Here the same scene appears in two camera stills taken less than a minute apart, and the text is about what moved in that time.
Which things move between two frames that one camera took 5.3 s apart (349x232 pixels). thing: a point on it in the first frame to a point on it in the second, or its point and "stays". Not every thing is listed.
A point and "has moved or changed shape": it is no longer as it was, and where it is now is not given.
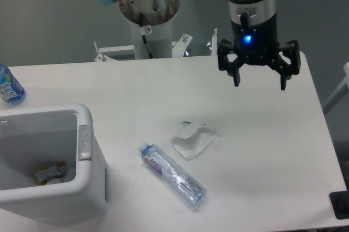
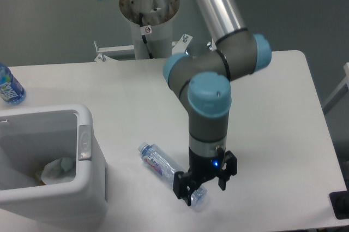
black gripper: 257,43 to 201,169
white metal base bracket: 179,46 stays
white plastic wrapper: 191,147 has moved or changed shape
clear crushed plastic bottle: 191,191 stays
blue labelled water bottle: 11,91 stays
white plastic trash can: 35,139 stays
